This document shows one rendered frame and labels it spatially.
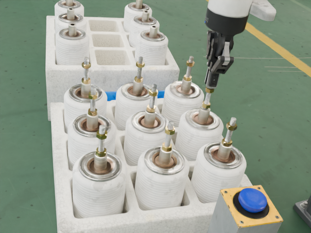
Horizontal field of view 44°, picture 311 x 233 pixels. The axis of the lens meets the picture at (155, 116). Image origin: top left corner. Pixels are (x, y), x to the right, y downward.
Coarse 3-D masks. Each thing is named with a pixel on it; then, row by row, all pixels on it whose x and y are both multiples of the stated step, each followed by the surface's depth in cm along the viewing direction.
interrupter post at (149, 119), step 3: (147, 111) 78; (147, 114) 78; (150, 114) 77; (153, 114) 77; (144, 117) 79; (147, 117) 78; (150, 117) 78; (153, 117) 78; (144, 120) 79; (147, 120) 78; (150, 120) 78; (153, 120) 78; (147, 123) 79; (150, 123) 79; (153, 123) 79
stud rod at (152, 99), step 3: (153, 84) 75; (153, 87) 74; (156, 87) 75; (153, 90) 75; (150, 96) 76; (150, 99) 76; (153, 99) 76; (150, 102) 76; (153, 102) 76; (150, 105) 77; (153, 105) 77
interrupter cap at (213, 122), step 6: (186, 114) 83; (192, 114) 84; (198, 114) 84; (210, 114) 84; (186, 120) 82; (192, 120) 82; (210, 120) 83; (216, 120) 83; (192, 126) 80; (198, 126) 80; (204, 126) 80; (210, 126) 81; (216, 126) 81
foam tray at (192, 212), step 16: (112, 112) 97; (160, 112) 101; (176, 128) 91; (64, 144) 82; (64, 160) 78; (64, 176) 74; (128, 176) 76; (64, 192) 71; (128, 192) 73; (192, 192) 75; (64, 208) 68; (128, 208) 71; (176, 208) 71; (192, 208) 71; (208, 208) 72; (64, 224) 65; (80, 224) 66; (96, 224) 66; (112, 224) 66; (128, 224) 67; (144, 224) 68; (160, 224) 69; (176, 224) 70; (192, 224) 72; (208, 224) 73
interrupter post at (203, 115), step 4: (200, 108) 81; (208, 108) 81; (200, 112) 81; (204, 112) 81; (208, 112) 81; (200, 116) 81; (204, 116) 81; (208, 116) 82; (200, 120) 82; (204, 120) 82
